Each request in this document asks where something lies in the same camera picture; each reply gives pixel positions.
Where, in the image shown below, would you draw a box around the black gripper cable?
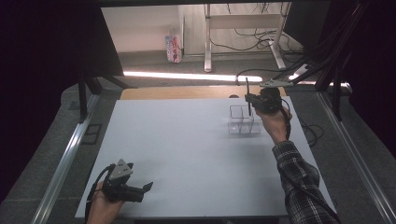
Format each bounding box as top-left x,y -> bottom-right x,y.
84,163 -> 116,224
280,105 -> 342,224

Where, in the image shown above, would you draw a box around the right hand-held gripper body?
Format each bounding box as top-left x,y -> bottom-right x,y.
253,78 -> 294,115

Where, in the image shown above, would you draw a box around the black frame struts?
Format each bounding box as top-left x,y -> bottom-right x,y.
274,0 -> 372,122

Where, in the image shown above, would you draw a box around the white desk frame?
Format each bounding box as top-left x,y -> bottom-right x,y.
203,3 -> 288,74

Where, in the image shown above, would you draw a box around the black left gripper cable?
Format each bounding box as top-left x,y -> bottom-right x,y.
84,163 -> 116,224

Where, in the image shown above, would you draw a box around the clear acrylic organizer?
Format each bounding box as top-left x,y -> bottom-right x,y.
227,105 -> 262,135

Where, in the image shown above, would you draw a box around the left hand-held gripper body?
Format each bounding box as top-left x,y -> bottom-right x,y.
102,159 -> 146,203

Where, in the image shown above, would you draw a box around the black stand legs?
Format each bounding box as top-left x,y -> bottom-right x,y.
77,70 -> 138,124

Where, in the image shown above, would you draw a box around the black pen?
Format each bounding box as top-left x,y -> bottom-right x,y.
245,77 -> 253,118

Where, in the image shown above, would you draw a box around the dark curtain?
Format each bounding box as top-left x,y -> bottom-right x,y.
307,0 -> 396,158
0,0 -> 125,203

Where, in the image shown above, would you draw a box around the looped black floor cable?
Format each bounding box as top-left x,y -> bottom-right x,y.
300,119 -> 326,147

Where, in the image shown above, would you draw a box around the aluminium rail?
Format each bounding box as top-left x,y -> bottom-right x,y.
317,91 -> 396,224
30,92 -> 101,224

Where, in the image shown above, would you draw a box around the black floor cables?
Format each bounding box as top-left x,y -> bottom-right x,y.
209,28 -> 305,63

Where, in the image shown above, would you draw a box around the colourful carton box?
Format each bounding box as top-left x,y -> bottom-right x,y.
164,34 -> 183,64

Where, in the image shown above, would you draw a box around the black floor plate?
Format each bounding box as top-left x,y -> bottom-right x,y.
80,123 -> 104,146

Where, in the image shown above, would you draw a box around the person's left hand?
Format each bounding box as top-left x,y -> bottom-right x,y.
86,181 -> 126,224

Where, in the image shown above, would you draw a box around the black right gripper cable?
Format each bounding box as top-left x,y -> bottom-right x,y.
280,105 -> 342,224

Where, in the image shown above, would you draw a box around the person's right hand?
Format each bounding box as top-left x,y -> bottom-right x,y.
255,106 -> 293,145

